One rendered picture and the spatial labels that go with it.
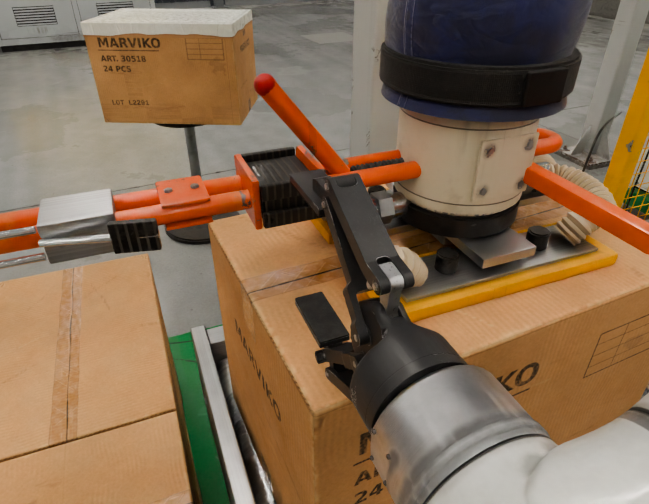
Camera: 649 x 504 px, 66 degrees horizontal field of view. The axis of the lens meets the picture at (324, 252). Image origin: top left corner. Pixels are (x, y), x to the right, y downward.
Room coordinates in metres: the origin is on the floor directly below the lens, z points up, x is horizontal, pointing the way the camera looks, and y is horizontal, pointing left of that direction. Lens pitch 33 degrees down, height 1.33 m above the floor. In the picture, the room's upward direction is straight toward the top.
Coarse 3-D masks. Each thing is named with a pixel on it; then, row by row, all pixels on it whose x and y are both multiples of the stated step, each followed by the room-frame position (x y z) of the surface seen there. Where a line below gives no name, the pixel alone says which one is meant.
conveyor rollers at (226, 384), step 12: (228, 372) 0.73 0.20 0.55; (228, 384) 0.70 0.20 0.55; (648, 384) 0.70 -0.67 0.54; (228, 396) 0.67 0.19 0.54; (228, 408) 0.65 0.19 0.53; (240, 420) 0.61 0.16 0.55; (240, 432) 0.59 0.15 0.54; (240, 444) 0.57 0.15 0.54; (252, 444) 0.56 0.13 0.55; (252, 456) 0.53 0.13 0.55; (252, 468) 0.51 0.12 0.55; (252, 480) 0.49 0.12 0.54; (264, 480) 0.49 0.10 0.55; (264, 492) 0.47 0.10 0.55
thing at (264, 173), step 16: (240, 160) 0.53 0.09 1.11; (256, 160) 0.56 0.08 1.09; (272, 160) 0.56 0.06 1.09; (288, 160) 0.56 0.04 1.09; (304, 160) 0.55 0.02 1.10; (240, 176) 0.52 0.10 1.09; (256, 176) 0.51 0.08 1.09; (272, 176) 0.51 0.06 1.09; (288, 176) 0.51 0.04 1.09; (256, 192) 0.47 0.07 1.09; (272, 192) 0.47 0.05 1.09; (288, 192) 0.48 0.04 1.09; (256, 208) 0.47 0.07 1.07; (272, 208) 0.48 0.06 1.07; (288, 208) 0.48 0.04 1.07; (304, 208) 0.48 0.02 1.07; (256, 224) 0.47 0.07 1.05; (272, 224) 0.47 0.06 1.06
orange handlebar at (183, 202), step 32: (352, 160) 0.58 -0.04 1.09; (160, 192) 0.48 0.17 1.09; (192, 192) 0.48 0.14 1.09; (224, 192) 0.51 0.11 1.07; (544, 192) 0.52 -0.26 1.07; (576, 192) 0.48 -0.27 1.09; (0, 224) 0.43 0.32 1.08; (32, 224) 0.44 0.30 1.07; (160, 224) 0.45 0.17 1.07; (192, 224) 0.46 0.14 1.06; (608, 224) 0.44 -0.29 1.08; (640, 224) 0.41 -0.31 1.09
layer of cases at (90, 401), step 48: (0, 288) 1.03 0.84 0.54; (48, 288) 1.03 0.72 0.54; (96, 288) 1.03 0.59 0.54; (144, 288) 1.03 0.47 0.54; (0, 336) 0.84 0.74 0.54; (48, 336) 0.84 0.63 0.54; (96, 336) 0.84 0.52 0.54; (144, 336) 0.84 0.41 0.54; (0, 384) 0.70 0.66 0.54; (48, 384) 0.70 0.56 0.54; (96, 384) 0.70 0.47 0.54; (144, 384) 0.70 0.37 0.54; (0, 432) 0.59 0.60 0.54; (48, 432) 0.59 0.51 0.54; (96, 432) 0.59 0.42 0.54; (144, 432) 0.59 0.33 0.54; (0, 480) 0.49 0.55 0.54; (48, 480) 0.49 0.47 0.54; (96, 480) 0.49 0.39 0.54; (144, 480) 0.49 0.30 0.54; (192, 480) 0.57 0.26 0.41
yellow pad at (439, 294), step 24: (528, 240) 0.55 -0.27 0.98; (552, 240) 0.57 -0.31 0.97; (432, 264) 0.51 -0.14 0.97; (456, 264) 0.49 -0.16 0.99; (504, 264) 0.51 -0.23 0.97; (528, 264) 0.51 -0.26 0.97; (552, 264) 0.52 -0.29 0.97; (576, 264) 0.52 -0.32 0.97; (600, 264) 0.54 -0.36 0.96; (408, 288) 0.47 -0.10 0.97; (432, 288) 0.47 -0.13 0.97; (456, 288) 0.47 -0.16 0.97; (480, 288) 0.47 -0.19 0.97; (504, 288) 0.48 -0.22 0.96; (528, 288) 0.49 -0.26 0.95; (408, 312) 0.43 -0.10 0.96; (432, 312) 0.44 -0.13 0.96
